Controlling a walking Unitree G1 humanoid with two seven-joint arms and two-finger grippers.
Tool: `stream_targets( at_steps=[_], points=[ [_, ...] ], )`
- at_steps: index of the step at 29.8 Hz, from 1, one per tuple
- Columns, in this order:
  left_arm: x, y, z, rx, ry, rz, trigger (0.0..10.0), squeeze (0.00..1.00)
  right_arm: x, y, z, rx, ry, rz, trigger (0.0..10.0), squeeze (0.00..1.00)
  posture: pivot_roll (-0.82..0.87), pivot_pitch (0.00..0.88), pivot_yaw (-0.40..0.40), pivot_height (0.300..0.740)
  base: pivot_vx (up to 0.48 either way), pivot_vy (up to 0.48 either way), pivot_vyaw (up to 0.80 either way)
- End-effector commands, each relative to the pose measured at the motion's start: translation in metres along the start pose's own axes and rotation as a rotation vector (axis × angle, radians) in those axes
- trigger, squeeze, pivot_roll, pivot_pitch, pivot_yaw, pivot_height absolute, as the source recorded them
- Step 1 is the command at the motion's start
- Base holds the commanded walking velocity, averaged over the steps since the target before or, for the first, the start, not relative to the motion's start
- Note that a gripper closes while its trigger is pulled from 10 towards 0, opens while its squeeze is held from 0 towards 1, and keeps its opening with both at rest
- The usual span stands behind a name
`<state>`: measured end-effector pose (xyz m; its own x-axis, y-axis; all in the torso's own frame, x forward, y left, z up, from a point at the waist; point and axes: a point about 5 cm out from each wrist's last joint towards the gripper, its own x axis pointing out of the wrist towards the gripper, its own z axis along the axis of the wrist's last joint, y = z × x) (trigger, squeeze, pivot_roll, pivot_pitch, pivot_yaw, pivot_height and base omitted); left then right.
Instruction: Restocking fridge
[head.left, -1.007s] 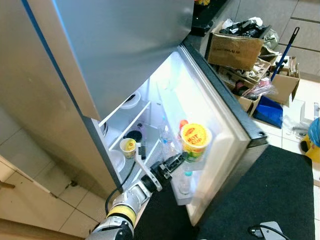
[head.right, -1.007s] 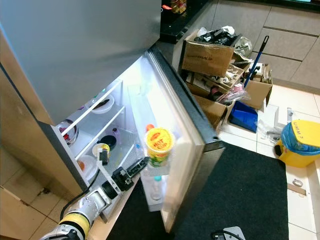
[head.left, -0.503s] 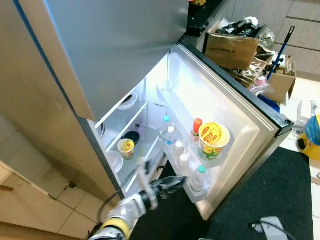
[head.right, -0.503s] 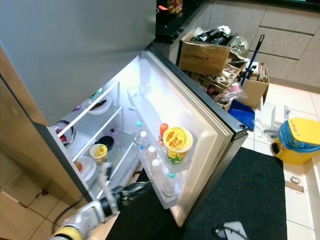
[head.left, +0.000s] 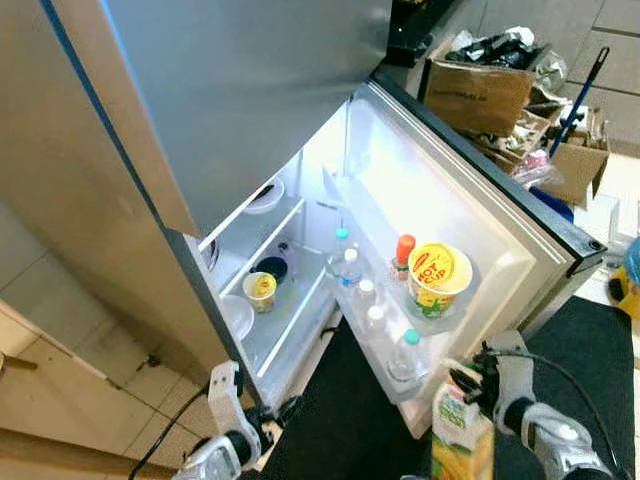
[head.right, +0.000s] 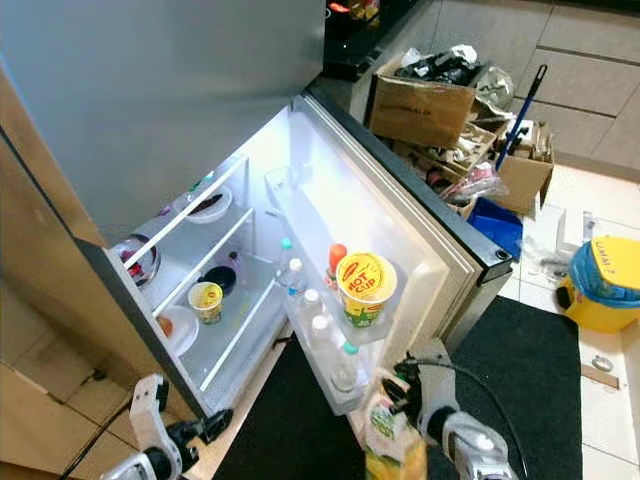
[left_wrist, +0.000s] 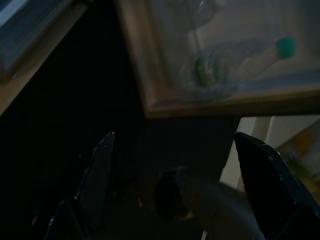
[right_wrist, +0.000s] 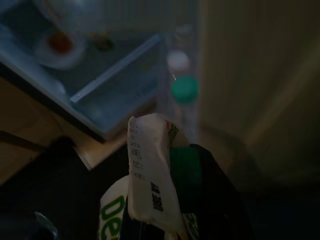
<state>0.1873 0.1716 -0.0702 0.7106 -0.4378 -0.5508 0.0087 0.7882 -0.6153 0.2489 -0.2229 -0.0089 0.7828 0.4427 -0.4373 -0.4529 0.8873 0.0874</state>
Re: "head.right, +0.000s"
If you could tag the black kitchen counter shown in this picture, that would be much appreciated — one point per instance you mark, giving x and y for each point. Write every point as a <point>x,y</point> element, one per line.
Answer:
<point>360,40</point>

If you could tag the small yellow noodle cup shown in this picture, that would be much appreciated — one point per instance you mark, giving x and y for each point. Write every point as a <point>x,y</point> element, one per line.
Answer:
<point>206,302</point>

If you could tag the silver fridge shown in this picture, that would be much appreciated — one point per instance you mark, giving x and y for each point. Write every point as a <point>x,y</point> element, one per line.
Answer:
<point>160,90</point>

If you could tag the large brown cardboard box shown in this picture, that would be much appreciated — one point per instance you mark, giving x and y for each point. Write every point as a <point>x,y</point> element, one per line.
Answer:
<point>420,108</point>

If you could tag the white-lined fridge door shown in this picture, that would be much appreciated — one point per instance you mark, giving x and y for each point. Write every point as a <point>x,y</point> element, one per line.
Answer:
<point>420,210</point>

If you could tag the black garbage bag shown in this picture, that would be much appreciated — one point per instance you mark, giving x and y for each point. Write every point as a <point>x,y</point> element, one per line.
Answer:
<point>440,65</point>

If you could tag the yellow bin with blue bag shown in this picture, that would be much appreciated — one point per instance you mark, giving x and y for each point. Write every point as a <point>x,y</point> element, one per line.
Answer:
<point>600,290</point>

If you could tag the large yellow noodle cup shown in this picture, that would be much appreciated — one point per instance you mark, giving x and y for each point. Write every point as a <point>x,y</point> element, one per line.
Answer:
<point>365,290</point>

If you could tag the steel pot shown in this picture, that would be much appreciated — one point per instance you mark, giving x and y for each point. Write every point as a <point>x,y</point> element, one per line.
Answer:
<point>135,262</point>

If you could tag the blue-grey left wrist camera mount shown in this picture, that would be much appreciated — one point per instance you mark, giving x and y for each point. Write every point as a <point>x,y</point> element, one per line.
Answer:
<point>152,412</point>

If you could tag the small brown cardboard box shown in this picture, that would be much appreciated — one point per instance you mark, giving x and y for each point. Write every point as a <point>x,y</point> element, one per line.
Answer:
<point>522,182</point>

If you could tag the black bowl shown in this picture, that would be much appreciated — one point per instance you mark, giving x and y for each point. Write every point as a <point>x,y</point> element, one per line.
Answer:
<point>220,277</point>

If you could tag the blue plastic bin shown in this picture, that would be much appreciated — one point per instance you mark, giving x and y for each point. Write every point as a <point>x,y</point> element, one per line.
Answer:
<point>495,227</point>

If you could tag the yellow green juice carton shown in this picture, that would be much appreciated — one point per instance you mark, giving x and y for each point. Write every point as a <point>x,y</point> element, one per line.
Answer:
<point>390,445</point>

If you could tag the water bottle with teal cap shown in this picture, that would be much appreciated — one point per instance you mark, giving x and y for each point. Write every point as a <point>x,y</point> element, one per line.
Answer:
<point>345,368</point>
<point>290,272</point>

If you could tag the white bowl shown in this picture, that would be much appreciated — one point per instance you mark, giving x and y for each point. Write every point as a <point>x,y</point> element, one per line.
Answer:
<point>208,207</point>

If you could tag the white plate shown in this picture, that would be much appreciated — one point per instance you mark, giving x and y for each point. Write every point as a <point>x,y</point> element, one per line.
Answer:
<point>180,332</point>

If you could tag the water bottle with white cap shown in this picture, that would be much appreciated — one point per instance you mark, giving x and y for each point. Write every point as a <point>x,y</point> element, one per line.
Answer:
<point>310,308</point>
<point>323,336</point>

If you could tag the black floor mat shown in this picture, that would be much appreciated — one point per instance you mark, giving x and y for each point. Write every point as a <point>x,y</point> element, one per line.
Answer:
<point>530,370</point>

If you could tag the orange-capped bottle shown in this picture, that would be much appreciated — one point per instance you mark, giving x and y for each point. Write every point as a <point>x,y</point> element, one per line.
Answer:
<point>335,262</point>

